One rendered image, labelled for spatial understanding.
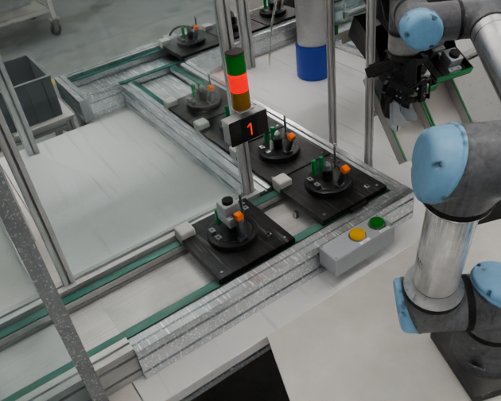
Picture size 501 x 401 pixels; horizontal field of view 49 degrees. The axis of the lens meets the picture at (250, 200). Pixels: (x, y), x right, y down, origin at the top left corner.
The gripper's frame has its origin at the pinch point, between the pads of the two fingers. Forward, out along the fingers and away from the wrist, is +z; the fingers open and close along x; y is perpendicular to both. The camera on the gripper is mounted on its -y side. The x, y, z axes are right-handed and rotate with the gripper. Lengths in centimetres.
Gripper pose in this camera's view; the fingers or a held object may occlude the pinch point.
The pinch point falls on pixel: (394, 125)
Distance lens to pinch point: 142.3
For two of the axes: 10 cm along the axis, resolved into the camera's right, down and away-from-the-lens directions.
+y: 5.6, 4.5, -7.0
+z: 1.1, 7.9, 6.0
